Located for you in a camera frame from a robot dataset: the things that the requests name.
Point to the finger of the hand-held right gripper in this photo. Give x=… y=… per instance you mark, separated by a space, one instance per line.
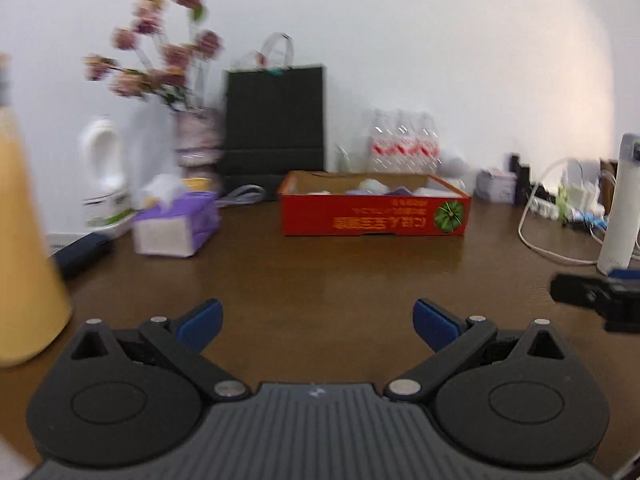
x=580 y=290
x=625 y=275

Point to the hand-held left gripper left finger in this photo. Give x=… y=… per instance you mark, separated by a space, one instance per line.
x=202 y=325

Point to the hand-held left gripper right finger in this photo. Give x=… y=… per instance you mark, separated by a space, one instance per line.
x=435 y=327

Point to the red cardboard box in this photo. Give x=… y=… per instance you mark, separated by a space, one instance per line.
x=375 y=215

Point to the white tissue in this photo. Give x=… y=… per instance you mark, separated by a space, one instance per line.
x=430 y=191

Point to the purple knitted cloth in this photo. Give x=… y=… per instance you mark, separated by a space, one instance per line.
x=400 y=191

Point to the white thermos bottle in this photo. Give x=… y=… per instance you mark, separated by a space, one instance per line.
x=620 y=200

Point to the white charger block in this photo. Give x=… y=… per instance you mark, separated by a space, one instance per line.
x=585 y=197

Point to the green spray bottle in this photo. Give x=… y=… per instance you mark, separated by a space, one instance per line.
x=564 y=197

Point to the purple tissue pack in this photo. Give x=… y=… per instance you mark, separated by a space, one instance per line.
x=175 y=225

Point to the black cosmetic tube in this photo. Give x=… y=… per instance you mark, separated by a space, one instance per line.
x=516 y=162
x=524 y=185

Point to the white tin box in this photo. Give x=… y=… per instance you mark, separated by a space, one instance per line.
x=495 y=186

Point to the dark navy case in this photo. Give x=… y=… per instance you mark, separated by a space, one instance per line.
x=82 y=255

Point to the yellow tape roll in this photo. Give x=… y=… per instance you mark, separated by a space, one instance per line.
x=197 y=185

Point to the white detergent bottle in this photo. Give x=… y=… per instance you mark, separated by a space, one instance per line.
x=102 y=180

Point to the clear water bottle red label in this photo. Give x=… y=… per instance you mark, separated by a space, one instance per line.
x=428 y=145
x=381 y=145
x=405 y=145

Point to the purple white vase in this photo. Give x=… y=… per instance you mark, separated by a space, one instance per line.
x=197 y=137

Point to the clear glass cup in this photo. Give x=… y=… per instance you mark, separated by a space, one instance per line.
x=350 y=160

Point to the large yellow bottle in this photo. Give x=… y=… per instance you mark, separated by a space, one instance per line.
x=25 y=235

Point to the black paper bag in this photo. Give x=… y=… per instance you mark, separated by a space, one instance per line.
x=275 y=125

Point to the dried pink flowers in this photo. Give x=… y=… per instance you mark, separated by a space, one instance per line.
x=170 y=55

